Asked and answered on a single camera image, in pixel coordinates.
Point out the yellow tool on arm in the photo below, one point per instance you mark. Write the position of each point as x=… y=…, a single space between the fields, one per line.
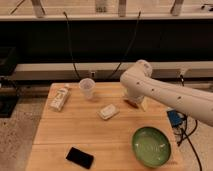
x=144 y=104

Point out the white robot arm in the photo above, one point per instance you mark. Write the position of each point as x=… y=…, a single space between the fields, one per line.
x=138 y=84

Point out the green ceramic bowl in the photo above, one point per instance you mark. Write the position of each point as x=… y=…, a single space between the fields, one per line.
x=151 y=147

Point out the clear plastic cup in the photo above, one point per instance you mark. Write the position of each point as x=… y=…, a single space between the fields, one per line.
x=87 y=86

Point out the black smartphone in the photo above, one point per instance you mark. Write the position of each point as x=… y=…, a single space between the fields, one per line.
x=79 y=157

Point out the black equipment at left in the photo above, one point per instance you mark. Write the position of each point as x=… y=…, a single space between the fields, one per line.
x=8 y=61

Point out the blue connector box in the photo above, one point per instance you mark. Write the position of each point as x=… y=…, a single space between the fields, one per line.
x=175 y=118

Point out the brown red sausage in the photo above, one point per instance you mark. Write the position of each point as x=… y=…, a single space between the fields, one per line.
x=131 y=103

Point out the white soap bar box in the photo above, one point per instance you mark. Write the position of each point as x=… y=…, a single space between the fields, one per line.
x=108 y=112

